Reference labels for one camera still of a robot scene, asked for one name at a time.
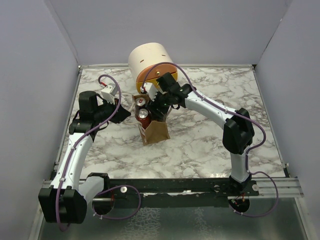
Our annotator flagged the brown canvas bag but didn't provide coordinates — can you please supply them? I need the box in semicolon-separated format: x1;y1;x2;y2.
131;94;170;146

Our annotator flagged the red cola can front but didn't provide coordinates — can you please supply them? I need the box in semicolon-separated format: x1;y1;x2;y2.
137;108;151;129

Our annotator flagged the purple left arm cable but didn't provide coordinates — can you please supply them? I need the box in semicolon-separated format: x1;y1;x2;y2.
56;74;122;232

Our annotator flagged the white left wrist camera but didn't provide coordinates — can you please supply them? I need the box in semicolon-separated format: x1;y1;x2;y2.
100;83;118;104

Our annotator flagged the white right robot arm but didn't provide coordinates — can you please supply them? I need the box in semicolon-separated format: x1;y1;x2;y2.
140;72;255;196

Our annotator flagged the cream round drawer cabinet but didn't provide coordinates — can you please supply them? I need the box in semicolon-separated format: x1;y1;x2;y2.
128;42;178;93

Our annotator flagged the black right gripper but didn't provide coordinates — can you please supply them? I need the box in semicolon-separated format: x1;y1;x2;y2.
146;89;173;119

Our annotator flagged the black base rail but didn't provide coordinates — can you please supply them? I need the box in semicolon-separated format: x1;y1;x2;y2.
92;173;259;211

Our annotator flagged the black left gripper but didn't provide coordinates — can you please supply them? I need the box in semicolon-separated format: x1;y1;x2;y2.
94;96;132;124

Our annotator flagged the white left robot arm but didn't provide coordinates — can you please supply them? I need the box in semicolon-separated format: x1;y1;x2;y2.
38;90;131;225

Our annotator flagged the silver blue energy drink can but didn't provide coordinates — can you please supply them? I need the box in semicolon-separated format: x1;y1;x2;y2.
135;97;146;110

